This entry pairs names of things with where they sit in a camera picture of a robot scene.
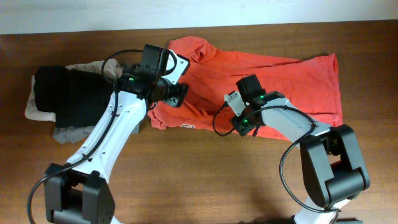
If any red printed t-shirt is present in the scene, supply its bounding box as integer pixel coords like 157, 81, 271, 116
147, 36, 343, 133

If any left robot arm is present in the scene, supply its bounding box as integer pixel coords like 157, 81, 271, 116
40, 44, 190, 224

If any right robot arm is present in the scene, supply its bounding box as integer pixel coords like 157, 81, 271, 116
224, 75, 370, 223

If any beige folded garment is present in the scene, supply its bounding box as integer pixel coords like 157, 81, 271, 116
24, 59, 123, 122

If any black folded garment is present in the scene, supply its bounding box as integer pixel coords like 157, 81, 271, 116
33, 65, 113, 128

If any grey folded garment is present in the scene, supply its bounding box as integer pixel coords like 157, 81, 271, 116
52, 126, 94, 144

